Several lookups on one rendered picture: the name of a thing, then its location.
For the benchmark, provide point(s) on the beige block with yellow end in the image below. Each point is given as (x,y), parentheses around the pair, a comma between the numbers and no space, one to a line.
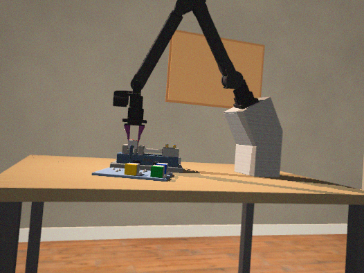
(132,169)

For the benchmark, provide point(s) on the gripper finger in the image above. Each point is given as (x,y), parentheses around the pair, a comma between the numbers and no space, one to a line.
(141,128)
(127,129)

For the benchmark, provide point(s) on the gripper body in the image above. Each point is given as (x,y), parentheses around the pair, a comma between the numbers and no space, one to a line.
(135,117)

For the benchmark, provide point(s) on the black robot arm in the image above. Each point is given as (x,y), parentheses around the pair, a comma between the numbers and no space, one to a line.
(231,79)

